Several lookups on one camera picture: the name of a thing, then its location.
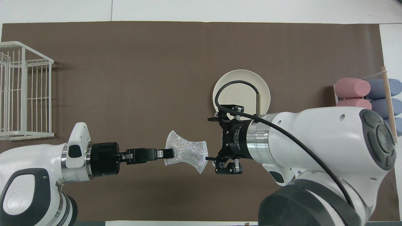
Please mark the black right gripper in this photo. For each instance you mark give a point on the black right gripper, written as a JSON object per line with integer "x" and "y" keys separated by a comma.
{"x": 237, "y": 139}

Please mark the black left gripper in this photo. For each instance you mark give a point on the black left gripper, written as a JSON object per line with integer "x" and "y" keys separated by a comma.
{"x": 105, "y": 158}

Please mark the silver mesh sponge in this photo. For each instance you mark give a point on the silver mesh sponge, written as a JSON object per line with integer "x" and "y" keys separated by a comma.
{"x": 188, "y": 153}

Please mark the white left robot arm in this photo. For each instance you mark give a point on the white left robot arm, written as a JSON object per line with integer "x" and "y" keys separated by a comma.
{"x": 31, "y": 160}

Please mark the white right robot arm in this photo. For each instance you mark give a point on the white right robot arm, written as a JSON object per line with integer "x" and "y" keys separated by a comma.
{"x": 314, "y": 141}

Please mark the cream round plate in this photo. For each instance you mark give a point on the cream round plate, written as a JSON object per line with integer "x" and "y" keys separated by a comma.
{"x": 241, "y": 94}

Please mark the brown table mat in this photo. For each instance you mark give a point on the brown table mat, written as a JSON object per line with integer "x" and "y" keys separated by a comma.
{"x": 141, "y": 78}

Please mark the pink cup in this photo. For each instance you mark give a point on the pink cup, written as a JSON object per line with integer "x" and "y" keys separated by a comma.
{"x": 353, "y": 103}
{"x": 351, "y": 88}

